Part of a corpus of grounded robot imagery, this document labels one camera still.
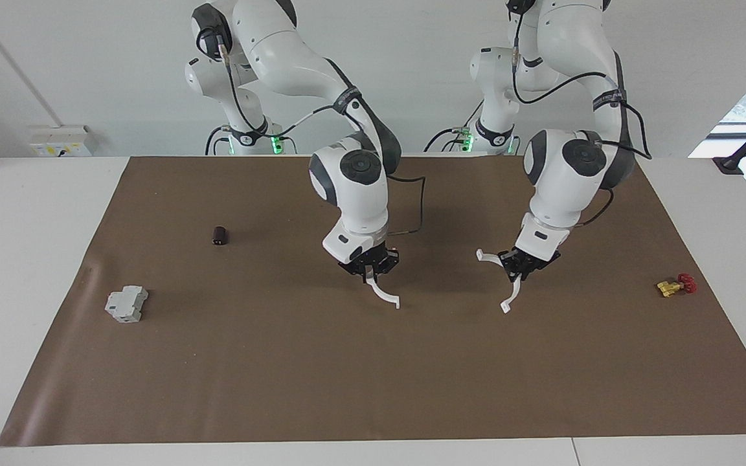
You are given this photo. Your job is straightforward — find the white wall socket box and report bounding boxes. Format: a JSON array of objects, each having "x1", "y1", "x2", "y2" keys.
[{"x1": 28, "y1": 125, "x2": 96, "y2": 158}]

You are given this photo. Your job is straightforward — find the brass valve red handle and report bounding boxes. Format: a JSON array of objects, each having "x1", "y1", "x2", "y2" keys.
[{"x1": 656, "y1": 273, "x2": 698, "y2": 298}]

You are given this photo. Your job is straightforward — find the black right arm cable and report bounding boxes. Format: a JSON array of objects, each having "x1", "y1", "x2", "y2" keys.
[{"x1": 214, "y1": 32, "x2": 427, "y2": 235}]

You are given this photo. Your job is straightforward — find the black left base cable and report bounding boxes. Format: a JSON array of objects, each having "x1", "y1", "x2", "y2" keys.
[{"x1": 424, "y1": 126, "x2": 472, "y2": 153}]

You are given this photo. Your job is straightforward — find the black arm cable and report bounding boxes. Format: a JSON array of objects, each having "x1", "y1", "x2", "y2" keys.
[
  {"x1": 511, "y1": 10, "x2": 653, "y2": 228},
  {"x1": 214, "y1": 32, "x2": 427, "y2": 235}
]

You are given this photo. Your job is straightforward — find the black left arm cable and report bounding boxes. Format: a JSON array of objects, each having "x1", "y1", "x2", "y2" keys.
[{"x1": 511, "y1": 10, "x2": 653, "y2": 228}]

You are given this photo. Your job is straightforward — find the black right base cable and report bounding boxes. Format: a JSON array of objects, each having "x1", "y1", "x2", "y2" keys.
[{"x1": 205, "y1": 125, "x2": 232, "y2": 156}]

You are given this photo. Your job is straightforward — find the brown table mat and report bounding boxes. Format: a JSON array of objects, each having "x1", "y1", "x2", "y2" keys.
[{"x1": 0, "y1": 154, "x2": 746, "y2": 447}]

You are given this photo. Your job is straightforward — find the black base cable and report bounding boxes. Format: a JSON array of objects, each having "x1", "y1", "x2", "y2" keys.
[
  {"x1": 205, "y1": 125, "x2": 232, "y2": 156},
  {"x1": 424, "y1": 126, "x2": 472, "y2": 153}
]

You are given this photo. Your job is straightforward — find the grey circuit breaker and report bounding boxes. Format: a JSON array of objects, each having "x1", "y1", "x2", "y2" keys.
[{"x1": 105, "y1": 285, "x2": 150, "y2": 324}]

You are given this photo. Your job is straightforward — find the white half pipe clamp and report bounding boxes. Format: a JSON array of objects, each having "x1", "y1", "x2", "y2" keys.
[
  {"x1": 365, "y1": 275, "x2": 401, "y2": 310},
  {"x1": 476, "y1": 249, "x2": 523, "y2": 315}
]

